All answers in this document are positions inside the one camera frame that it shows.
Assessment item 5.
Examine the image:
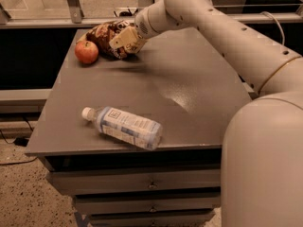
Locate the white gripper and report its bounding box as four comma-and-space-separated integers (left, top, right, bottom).
109, 8, 158, 53

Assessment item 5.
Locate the brown chip bag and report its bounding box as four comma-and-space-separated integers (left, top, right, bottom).
76, 20, 136, 60

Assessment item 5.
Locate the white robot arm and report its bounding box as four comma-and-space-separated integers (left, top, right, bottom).
110, 0, 303, 227

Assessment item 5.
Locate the red apple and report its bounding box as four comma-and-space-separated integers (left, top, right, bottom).
75, 41, 98, 64

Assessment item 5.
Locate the grey metal railing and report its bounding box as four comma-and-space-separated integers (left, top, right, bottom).
0, 0, 303, 28

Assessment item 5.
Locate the grey drawer cabinet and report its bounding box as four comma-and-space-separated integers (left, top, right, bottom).
28, 28, 250, 227

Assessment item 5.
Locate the clear plastic water bottle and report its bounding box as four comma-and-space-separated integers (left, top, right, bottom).
81, 107, 163, 150

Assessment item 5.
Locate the black cable on floor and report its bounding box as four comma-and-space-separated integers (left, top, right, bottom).
0, 116, 38, 166

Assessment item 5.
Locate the white cable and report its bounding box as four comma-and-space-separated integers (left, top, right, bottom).
260, 10, 286, 46

